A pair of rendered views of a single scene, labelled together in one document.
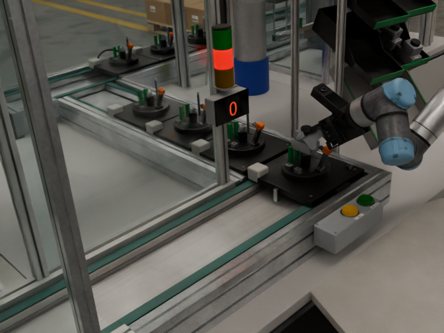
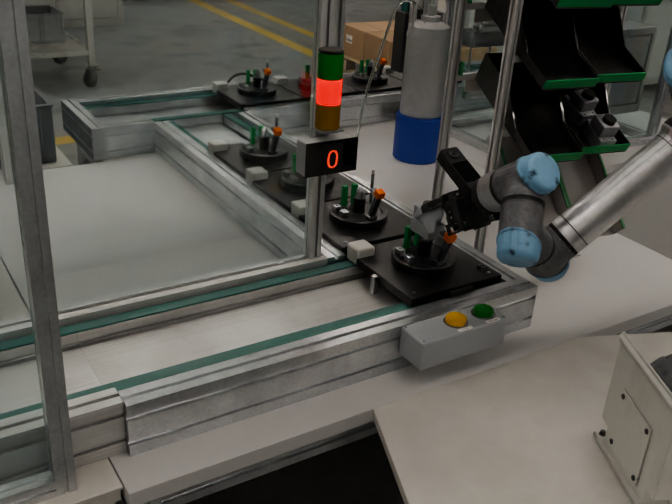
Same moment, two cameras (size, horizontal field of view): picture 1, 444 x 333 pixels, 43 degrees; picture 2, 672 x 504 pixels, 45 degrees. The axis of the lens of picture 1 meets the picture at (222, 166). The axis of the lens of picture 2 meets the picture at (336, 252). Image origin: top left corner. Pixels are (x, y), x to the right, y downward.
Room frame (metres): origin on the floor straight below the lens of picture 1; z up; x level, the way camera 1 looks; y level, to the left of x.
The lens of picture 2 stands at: (-0.14, -0.27, 1.75)
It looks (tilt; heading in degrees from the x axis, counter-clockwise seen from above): 26 degrees down; 8
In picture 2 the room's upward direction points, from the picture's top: 4 degrees clockwise
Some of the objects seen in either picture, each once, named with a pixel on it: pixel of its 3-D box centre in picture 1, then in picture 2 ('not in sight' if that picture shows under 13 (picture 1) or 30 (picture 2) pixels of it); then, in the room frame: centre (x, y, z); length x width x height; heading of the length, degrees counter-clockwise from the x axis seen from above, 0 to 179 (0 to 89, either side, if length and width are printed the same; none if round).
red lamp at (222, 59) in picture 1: (222, 57); (329, 90); (1.40, -0.02, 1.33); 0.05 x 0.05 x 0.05
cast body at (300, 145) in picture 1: (303, 137); (425, 216); (1.44, -0.23, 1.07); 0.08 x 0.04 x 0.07; 42
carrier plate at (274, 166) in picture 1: (305, 174); (422, 266); (1.43, -0.24, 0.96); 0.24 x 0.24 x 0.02; 42
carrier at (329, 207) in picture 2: (242, 134); (359, 201); (1.63, -0.07, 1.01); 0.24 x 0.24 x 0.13; 42
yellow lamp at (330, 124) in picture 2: (224, 76); (327, 115); (1.40, -0.02, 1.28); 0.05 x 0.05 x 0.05
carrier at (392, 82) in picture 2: not in sight; (370, 69); (2.95, 0.07, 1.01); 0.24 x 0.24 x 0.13; 42
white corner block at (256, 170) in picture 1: (258, 172); (360, 252); (1.44, -0.10, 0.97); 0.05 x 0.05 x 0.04; 42
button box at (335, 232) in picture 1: (349, 222); (453, 334); (1.22, -0.32, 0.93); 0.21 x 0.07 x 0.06; 132
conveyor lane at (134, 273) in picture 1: (226, 228); (295, 312); (1.25, 0.00, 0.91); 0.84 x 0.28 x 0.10; 132
